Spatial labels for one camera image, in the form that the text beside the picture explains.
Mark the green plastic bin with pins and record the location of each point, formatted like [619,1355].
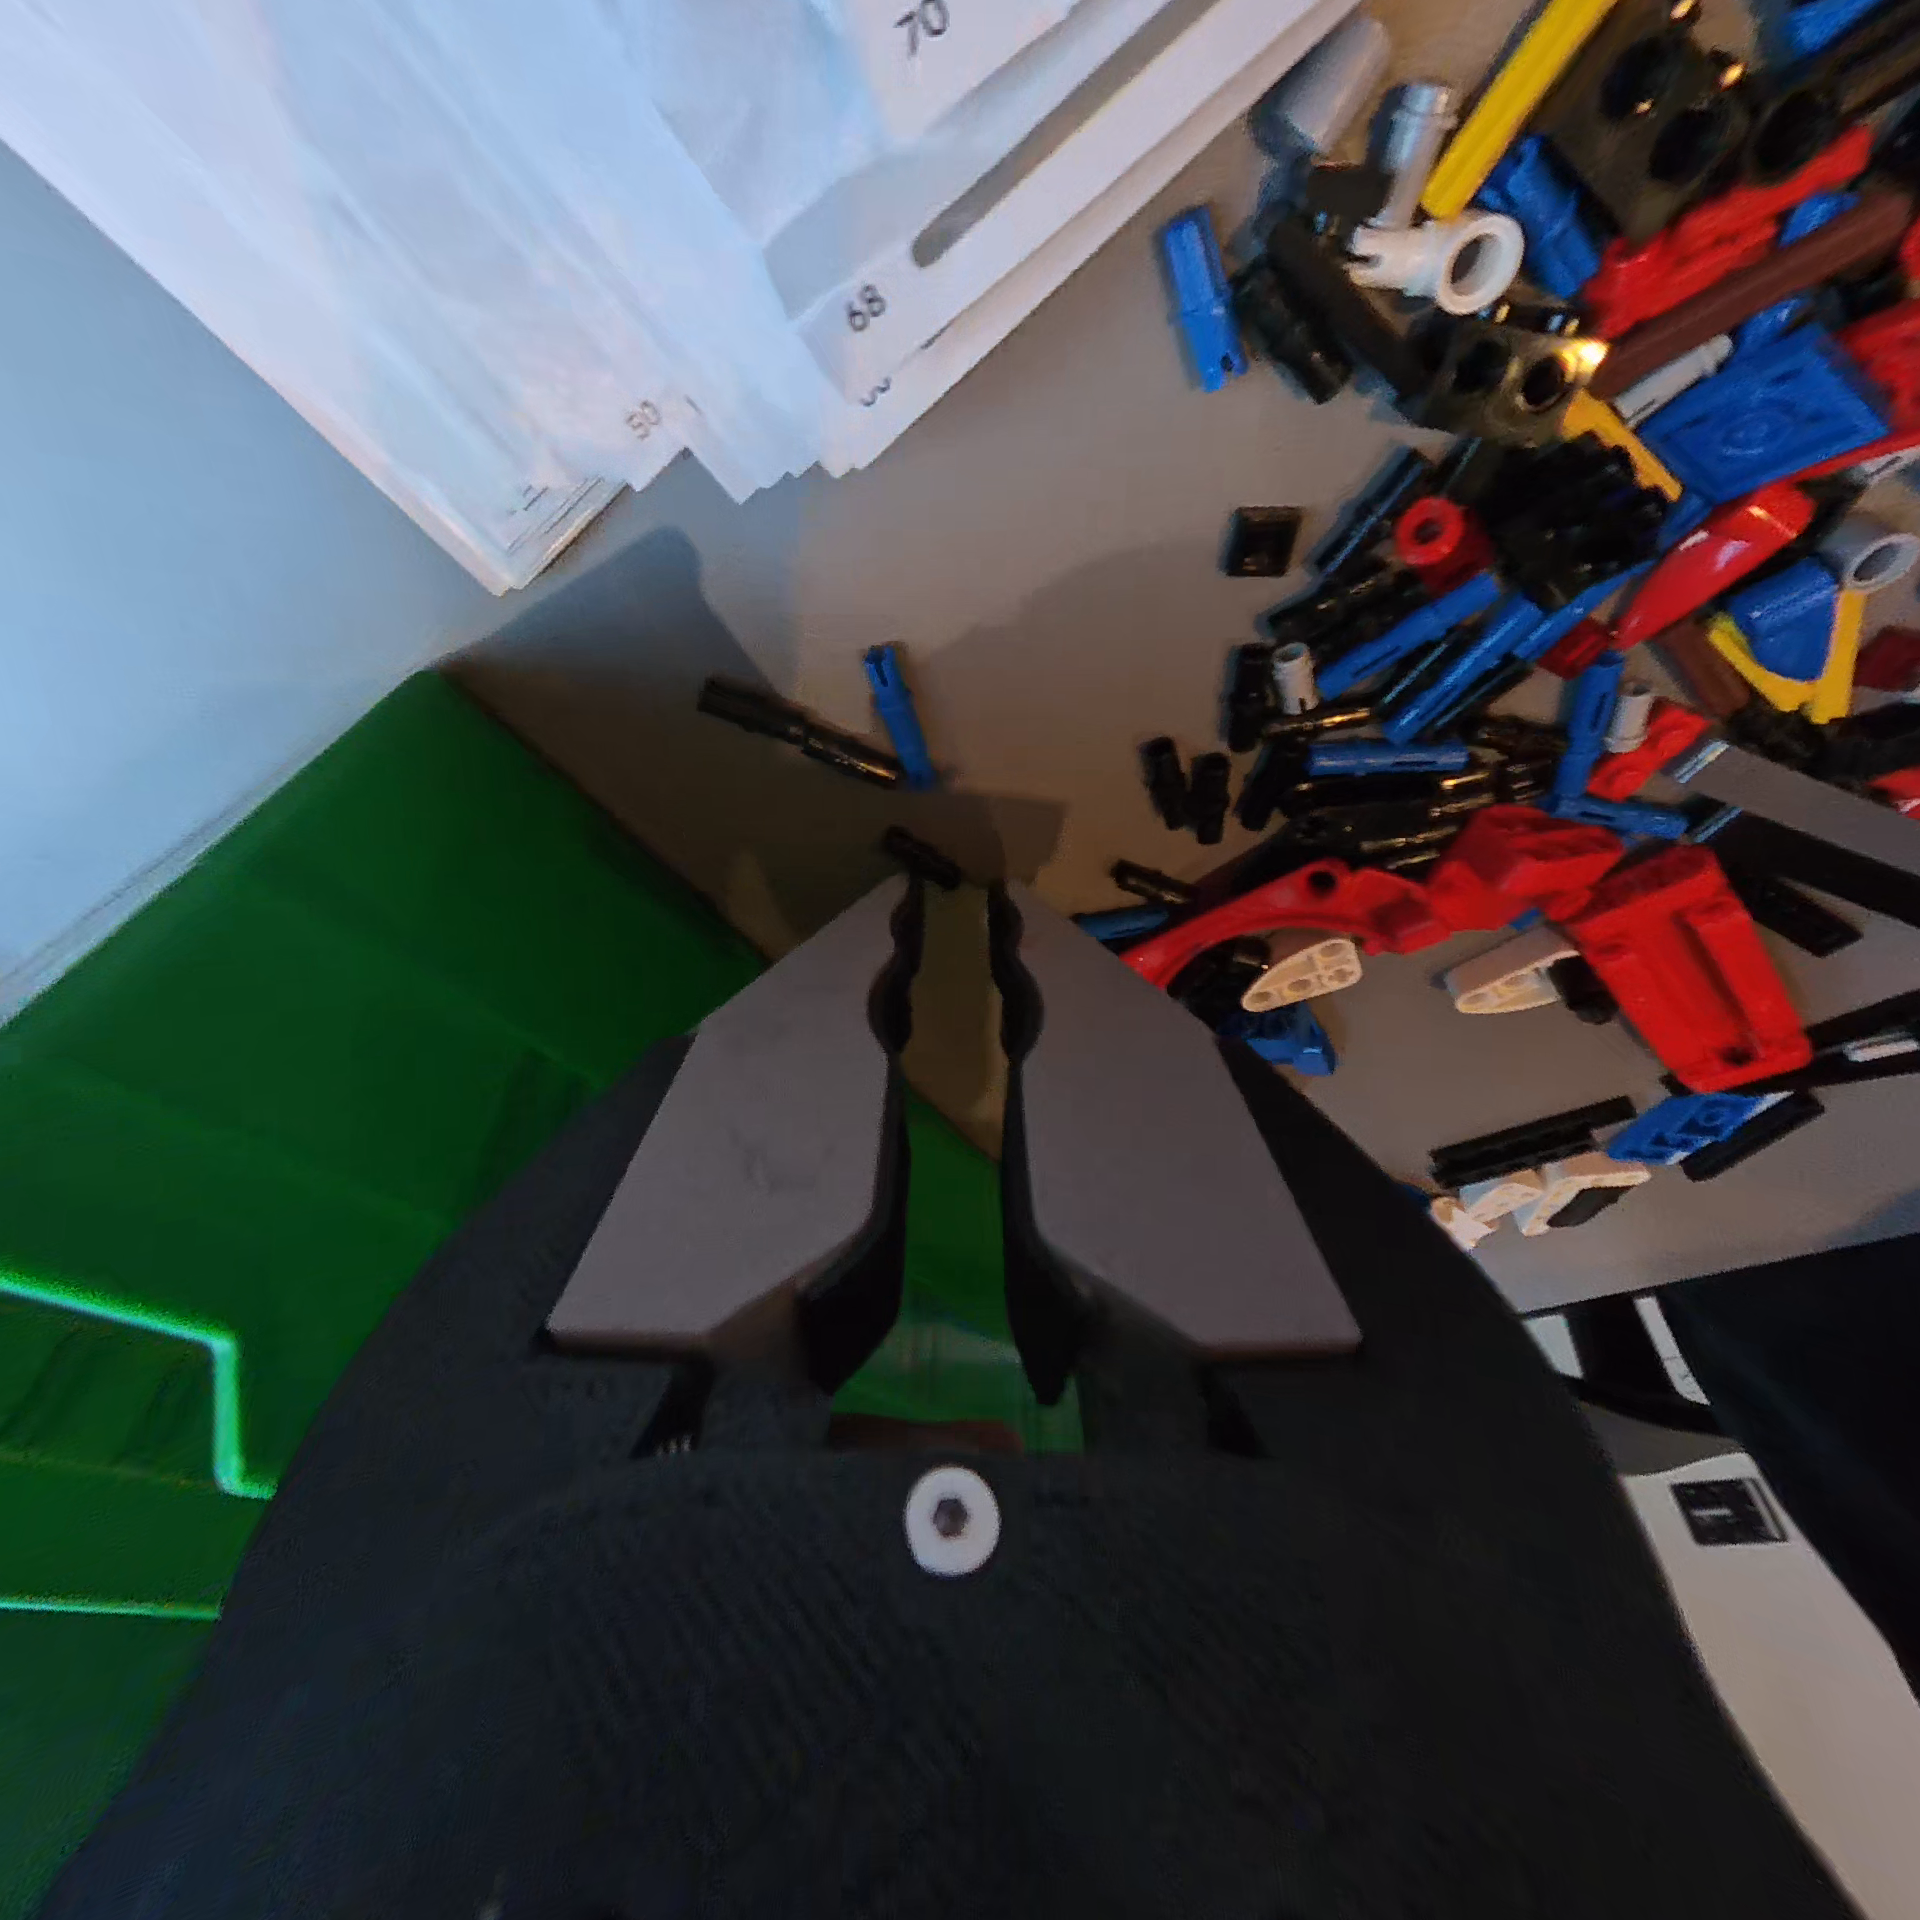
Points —
[376,975]

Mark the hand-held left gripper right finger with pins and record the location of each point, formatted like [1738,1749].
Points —
[1155,1172]

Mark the grey desk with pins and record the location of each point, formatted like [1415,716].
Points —
[975,524]

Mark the thick building instruction booklet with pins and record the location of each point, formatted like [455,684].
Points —
[450,226]

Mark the long black connector pin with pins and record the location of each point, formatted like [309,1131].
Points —
[797,735]

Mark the blue connector pin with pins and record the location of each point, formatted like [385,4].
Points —
[1201,300]
[903,716]

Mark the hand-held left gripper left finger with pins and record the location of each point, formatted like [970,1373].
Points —
[750,1172]

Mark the pile of mixed toy bricks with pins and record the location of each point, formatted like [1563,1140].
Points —
[1499,722]

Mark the white panel with black label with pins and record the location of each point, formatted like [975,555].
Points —
[1769,1621]

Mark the small black connector pin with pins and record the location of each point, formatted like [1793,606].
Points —
[917,855]

